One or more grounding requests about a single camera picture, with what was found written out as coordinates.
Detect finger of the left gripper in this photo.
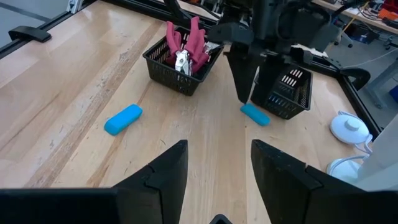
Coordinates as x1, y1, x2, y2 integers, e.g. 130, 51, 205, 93
256, 57, 292, 105
224, 43, 259, 105

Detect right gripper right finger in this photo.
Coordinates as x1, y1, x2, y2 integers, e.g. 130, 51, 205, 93
251, 139, 398, 224

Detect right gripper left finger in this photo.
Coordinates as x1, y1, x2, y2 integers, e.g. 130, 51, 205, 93
113, 139, 189, 224

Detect blue eraser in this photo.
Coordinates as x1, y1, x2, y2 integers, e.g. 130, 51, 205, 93
239, 103, 271, 127
104, 103, 144, 136

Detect red handled pliers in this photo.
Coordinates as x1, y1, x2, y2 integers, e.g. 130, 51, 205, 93
165, 21, 193, 77
183, 16, 223, 74

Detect black plastic mesh basket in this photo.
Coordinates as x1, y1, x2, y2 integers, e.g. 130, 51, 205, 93
142, 24, 225, 96
250, 63, 313, 121

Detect white round puck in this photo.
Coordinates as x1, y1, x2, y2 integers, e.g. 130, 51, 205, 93
329, 114, 371, 146

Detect white cylindrical desk device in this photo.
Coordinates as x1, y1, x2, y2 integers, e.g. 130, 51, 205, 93
326, 113, 398, 192

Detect cluttered wooden workbench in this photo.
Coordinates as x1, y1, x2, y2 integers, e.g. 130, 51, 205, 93
310, 0, 398, 35

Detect grey table foot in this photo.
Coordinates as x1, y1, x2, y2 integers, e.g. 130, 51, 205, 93
365, 57, 398, 110

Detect orange box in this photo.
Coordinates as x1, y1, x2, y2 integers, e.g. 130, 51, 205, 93
377, 7, 398, 22

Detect black table edge clamp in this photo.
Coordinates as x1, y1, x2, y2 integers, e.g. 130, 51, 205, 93
8, 26, 52, 44

